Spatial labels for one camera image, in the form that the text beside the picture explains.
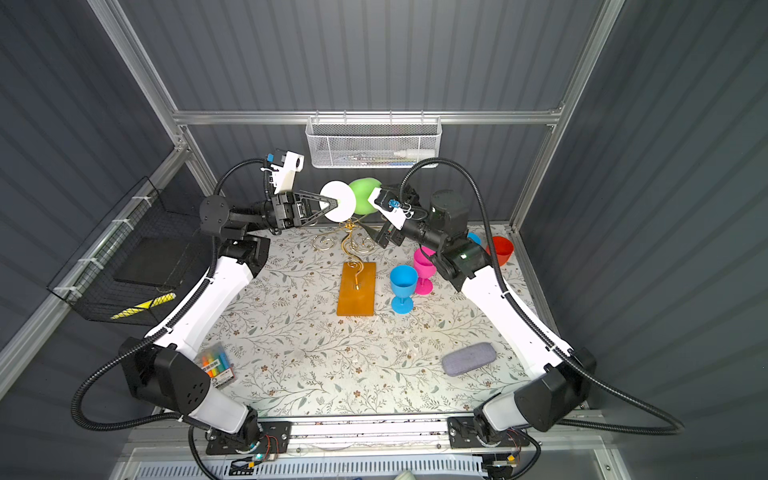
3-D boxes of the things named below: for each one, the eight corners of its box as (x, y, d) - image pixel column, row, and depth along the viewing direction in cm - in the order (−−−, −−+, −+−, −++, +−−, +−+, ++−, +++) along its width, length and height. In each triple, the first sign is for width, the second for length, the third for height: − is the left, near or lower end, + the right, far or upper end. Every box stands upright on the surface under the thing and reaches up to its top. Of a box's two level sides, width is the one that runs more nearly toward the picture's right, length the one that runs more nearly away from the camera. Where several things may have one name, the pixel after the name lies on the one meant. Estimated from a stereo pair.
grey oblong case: (447, 379, 84) (449, 374, 81) (439, 360, 88) (441, 355, 85) (496, 360, 88) (500, 355, 85) (486, 343, 91) (489, 338, 88)
